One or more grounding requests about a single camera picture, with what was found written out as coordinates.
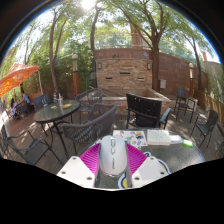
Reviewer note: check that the white computer mouse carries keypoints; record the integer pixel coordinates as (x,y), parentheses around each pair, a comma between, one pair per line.
(113,155)

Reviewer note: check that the dark round glass table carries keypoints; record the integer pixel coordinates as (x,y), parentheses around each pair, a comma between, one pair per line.
(55,113)

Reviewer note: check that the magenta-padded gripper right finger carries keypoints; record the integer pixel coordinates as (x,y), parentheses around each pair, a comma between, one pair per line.
(138,156)

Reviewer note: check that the curved trunk tree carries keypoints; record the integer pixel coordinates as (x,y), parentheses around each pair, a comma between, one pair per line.
(93,46)

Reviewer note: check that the grey wall box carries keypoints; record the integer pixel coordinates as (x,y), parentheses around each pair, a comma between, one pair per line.
(162,83)

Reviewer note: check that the stone raised basin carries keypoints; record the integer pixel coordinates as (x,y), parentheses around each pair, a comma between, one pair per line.
(115,98)

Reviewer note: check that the forked slim tree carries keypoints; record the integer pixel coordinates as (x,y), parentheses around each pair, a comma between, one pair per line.
(52,66)

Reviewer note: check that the blue mesh chair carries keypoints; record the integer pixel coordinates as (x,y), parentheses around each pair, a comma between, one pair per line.
(41,100)

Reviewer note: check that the dark metal chair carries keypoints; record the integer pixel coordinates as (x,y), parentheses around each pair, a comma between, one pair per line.
(210,121)
(220,140)
(182,95)

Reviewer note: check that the colourful picture sheet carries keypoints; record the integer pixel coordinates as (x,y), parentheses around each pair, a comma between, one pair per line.
(131,137)

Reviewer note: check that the person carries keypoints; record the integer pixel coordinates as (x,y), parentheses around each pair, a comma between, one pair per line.
(25,98)
(13,106)

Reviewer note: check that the thin tree by fence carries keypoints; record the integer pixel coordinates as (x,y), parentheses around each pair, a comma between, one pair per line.
(197,66)

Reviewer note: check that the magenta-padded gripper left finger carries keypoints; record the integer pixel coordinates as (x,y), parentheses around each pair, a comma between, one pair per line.
(86,156)

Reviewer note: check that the small white booklet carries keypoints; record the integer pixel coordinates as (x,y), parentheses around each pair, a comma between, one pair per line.
(176,139)

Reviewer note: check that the black wall lamp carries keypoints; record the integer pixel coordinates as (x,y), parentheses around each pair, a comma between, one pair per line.
(100,65)
(148,66)

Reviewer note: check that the brown lamp post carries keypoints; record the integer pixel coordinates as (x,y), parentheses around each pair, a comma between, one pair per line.
(191,80)
(75,76)

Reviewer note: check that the grey wicker armchair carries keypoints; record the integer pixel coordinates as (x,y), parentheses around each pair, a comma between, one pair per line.
(88,96)
(91,128)

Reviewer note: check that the black slatted wooden chair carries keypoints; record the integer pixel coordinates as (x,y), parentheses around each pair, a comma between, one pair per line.
(143,106)

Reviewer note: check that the orange canopy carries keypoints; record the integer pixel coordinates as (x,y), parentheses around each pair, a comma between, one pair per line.
(16,78)

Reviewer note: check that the large branching tree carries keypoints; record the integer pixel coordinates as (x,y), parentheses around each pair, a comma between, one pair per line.
(155,66)

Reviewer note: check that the yellow plate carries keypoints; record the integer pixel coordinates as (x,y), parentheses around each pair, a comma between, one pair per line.
(66,105)

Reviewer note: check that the yellow duck mouse pad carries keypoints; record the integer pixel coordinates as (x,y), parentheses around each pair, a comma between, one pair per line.
(124,182)

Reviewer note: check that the white open book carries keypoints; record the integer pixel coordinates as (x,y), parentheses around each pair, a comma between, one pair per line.
(158,136)

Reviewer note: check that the clear plastic cup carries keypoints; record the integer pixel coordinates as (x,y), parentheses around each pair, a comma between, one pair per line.
(60,100)

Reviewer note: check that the wooden fence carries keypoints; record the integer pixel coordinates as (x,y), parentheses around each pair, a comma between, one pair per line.
(211,105)

